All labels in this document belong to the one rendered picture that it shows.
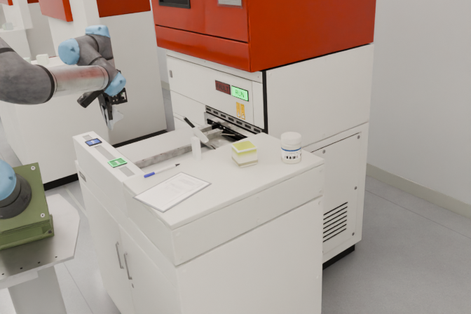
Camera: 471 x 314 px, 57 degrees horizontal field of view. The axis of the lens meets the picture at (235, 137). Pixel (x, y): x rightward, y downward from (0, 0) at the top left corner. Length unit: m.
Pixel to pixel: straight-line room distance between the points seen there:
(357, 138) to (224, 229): 1.11
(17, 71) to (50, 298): 0.93
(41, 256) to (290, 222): 0.82
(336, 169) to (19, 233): 1.44
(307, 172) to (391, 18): 1.79
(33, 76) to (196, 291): 0.79
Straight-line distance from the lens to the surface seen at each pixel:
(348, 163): 2.30
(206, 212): 1.30
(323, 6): 1.92
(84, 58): 1.43
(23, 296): 1.73
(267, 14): 1.71
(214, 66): 2.00
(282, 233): 1.56
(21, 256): 1.56
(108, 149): 1.81
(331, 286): 2.48
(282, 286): 1.71
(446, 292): 2.58
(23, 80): 1.09
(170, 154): 1.97
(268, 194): 1.43
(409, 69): 3.09
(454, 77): 2.94
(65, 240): 1.57
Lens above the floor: 1.66
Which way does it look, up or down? 23 degrees down
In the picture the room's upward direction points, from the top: 4 degrees counter-clockwise
